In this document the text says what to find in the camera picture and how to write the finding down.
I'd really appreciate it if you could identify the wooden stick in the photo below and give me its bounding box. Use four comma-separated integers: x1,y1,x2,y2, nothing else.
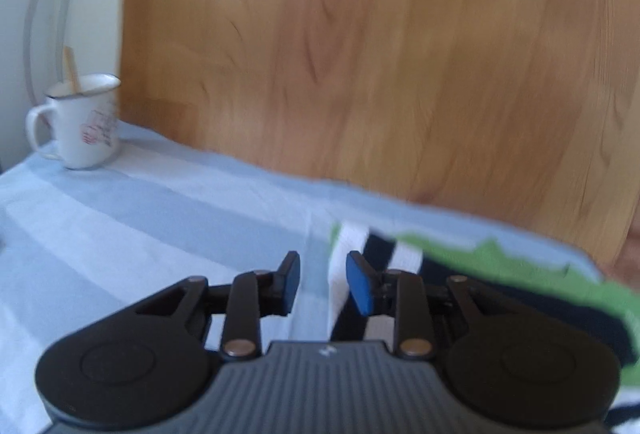
63,46,82,94

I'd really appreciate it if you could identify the white enamel mug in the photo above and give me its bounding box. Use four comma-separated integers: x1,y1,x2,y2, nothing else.
26,73,122,170

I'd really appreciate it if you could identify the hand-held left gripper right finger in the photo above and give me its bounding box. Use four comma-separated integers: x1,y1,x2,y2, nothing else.
346,251,507,361

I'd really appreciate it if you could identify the wood pattern board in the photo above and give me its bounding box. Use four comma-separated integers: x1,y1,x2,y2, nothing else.
117,0,640,271

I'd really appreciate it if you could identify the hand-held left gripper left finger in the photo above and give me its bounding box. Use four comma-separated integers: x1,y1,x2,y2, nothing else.
134,251,301,361

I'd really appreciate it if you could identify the black and green garment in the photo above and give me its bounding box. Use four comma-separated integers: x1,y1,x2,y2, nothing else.
327,221,640,434

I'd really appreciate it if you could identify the blue white striped bedsheet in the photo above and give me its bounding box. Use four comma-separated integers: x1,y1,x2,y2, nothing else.
0,119,606,434

